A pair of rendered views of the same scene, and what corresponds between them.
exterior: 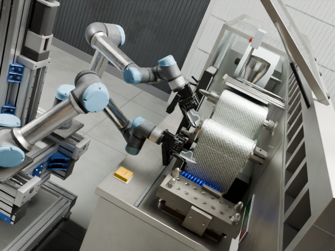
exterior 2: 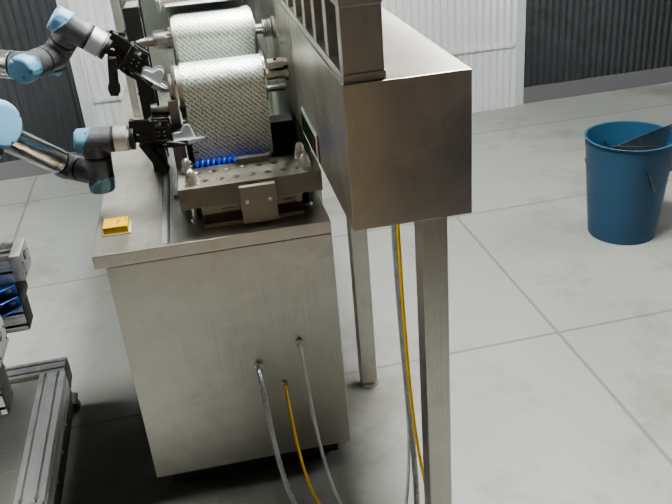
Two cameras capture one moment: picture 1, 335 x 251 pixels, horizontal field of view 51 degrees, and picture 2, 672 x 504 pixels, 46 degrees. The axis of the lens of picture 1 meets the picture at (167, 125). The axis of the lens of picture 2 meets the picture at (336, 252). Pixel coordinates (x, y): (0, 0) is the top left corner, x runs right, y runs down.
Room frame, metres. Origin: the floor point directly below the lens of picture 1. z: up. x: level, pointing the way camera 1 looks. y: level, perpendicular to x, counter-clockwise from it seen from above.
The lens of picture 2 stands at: (-0.75, 0.11, 1.83)
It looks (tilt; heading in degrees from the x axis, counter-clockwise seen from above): 27 degrees down; 343
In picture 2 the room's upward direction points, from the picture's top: 5 degrees counter-clockwise
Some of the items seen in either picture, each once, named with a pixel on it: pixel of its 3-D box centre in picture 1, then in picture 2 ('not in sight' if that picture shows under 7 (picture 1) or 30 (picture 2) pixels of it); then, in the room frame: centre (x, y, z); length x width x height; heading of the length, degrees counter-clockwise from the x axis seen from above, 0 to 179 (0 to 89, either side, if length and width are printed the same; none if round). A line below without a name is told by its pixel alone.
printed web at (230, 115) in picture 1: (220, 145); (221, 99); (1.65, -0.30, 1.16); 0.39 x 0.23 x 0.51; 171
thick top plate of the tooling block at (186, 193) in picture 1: (201, 202); (249, 180); (1.34, -0.29, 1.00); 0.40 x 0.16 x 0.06; 81
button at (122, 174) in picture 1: (123, 174); (116, 225); (1.42, 0.10, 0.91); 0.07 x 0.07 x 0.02; 81
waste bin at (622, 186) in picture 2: not in sight; (630, 179); (2.18, -2.31, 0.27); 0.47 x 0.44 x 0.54; 81
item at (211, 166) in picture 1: (212, 168); (230, 128); (1.46, -0.28, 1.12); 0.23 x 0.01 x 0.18; 81
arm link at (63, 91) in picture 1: (66, 98); not in sight; (1.77, 0.59, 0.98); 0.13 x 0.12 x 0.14; 147
